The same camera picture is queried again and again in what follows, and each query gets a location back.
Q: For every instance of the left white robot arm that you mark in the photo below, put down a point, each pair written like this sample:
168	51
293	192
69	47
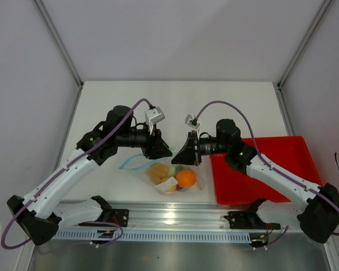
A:
39	214

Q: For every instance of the purple toy onion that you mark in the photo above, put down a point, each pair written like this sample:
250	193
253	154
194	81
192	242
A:
182	189

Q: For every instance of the toy orange fruit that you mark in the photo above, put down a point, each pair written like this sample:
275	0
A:
186	178

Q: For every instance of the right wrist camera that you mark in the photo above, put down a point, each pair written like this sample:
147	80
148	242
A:
193	123

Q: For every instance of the white toy eggplant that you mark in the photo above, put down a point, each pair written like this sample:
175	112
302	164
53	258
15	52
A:
173	169

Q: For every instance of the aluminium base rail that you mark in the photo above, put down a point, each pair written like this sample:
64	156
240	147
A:
177	216

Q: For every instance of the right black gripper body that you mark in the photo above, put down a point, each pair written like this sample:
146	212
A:
211	146

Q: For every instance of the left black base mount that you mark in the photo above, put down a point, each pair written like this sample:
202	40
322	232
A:
116	216

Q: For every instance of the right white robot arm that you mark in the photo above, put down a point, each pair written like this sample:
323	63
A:
311	207

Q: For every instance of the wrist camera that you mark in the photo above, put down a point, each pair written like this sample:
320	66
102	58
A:
193	123
153	116

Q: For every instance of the clear zip top bag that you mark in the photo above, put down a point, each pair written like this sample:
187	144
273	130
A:
137	166

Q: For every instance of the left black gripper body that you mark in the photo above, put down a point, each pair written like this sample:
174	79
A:
137	138

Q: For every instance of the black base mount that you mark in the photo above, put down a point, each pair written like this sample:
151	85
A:
248	220
116	216

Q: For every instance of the yellow toy ginger root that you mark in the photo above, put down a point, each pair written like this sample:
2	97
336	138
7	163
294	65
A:
157	172

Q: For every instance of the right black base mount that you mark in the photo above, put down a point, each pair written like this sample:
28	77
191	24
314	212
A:
248	220

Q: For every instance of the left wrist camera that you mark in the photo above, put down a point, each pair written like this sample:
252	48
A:
153	116

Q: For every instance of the yellow toy pepper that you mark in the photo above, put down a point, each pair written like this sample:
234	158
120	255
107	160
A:
172	189

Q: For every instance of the red plastic tray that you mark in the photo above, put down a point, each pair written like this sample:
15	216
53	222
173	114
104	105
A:
232	188

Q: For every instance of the white slotted cable duct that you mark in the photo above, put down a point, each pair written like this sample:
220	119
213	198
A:
154	236

